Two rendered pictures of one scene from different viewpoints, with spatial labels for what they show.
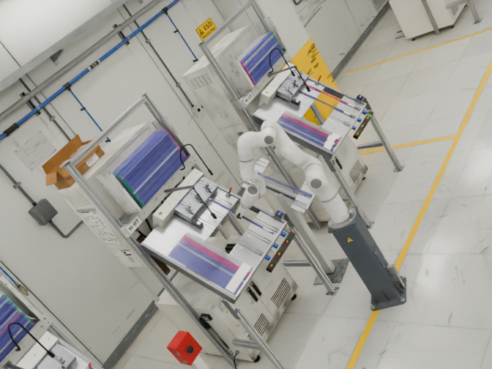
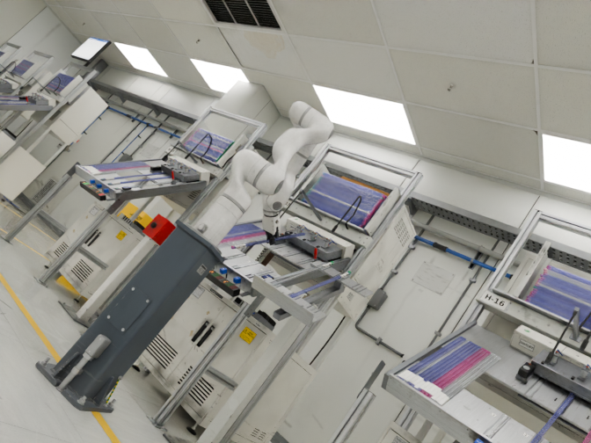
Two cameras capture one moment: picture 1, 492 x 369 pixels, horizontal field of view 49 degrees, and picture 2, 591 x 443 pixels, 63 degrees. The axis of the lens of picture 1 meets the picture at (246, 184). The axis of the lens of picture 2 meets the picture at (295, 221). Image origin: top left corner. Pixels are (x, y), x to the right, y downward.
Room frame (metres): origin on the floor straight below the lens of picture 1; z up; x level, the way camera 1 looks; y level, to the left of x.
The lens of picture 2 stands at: (2.88, -2.29, 0.51)
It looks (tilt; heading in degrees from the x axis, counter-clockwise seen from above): 14 degrees up; 81
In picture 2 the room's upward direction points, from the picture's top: 39 degrees clockwise
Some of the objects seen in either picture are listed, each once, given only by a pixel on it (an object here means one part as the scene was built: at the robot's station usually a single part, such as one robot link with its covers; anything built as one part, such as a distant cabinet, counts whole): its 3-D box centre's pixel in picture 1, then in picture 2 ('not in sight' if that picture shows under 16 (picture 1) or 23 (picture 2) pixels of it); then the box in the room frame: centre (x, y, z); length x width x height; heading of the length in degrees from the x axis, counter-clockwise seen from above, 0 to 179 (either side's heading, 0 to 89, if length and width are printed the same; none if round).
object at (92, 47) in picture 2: not in sight; (92, 53); (0.48, 4.14, 2.10); 0.58 x 0.14 x 0.41; 129
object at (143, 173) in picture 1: (149, 167); (344, 203); (3.51, 0.46, 1.52); 0.51 x 0.13 x 0.27; 129
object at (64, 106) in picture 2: not in sight; (35, 124); (0.60, 4.23, 0.95); 1.36 x 0.82 x 1.90; 39
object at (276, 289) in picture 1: (230, 297); (223, 366); (3.56, 0.59, 0.31); 0.70 x 0.65 x 0.62; 129
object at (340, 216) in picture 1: (335, 207); (216, 222); (2.95, -0.38, 0.79); 0.19 x 0.19 x 0.18
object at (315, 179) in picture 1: (320, 184); (244, 178); (2.92, -0.37, 1.00); 0.19 x 0.12 x 0.24; 161
